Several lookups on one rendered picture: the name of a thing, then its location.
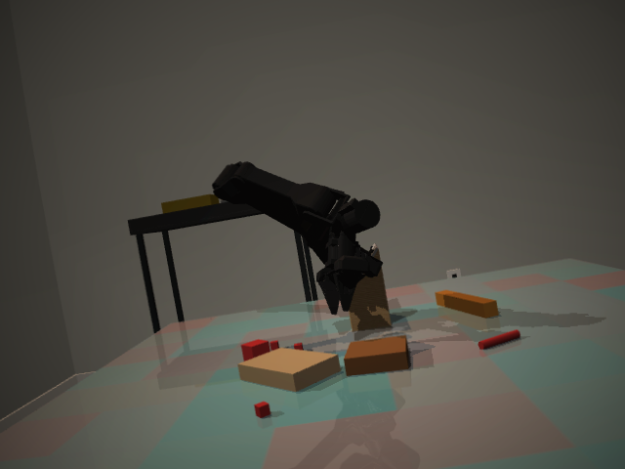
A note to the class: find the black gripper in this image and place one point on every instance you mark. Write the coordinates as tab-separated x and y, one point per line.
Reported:
342	272

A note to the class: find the orange rectangular bar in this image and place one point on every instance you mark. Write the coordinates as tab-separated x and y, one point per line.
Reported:
472	304

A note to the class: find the dark red cylinder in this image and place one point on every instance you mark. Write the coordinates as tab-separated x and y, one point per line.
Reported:
499	339

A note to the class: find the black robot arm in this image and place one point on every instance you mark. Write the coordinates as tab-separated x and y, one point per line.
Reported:
304	208

